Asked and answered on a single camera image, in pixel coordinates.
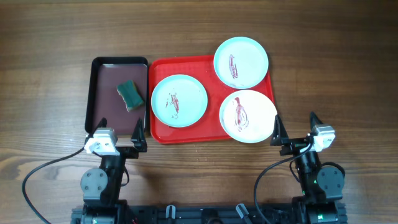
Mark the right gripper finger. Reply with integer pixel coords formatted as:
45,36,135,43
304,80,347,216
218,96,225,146
310,111,323,134
270,114,289,146

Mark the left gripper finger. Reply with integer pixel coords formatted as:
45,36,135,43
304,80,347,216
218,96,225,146
92,118,107,134
131,118,147,147

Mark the white stained plate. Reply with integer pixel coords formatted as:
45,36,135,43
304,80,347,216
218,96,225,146
219,90,277,143

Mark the green yellow sponge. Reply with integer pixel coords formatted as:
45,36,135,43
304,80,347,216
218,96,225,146
116,80,144,111

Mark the light blue plate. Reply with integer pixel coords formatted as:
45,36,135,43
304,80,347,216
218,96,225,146
213,37,269,90
151,74,208,128

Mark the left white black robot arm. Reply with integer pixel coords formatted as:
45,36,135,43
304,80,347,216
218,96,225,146
72,118,147,224

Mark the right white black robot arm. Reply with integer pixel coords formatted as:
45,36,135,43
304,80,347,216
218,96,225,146
271,112,348,224

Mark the black tray brown inside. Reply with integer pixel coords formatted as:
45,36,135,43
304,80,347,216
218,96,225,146
85,57,149,136

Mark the red plastic tray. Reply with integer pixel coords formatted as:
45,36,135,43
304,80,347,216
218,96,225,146
148,55,274,144

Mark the light blue plate top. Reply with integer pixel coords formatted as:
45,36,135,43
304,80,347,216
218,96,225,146
213,37,269,90

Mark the right black cable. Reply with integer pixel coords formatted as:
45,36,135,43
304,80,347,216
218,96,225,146
253,135,315,224

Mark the black cable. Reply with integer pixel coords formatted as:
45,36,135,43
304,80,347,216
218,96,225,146
21,146,86,224
253,135,315,224

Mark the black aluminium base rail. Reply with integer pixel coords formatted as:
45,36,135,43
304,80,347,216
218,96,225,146
71,203,348,224

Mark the left black cable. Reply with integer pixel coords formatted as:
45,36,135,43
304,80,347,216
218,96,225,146
21,146,86,224

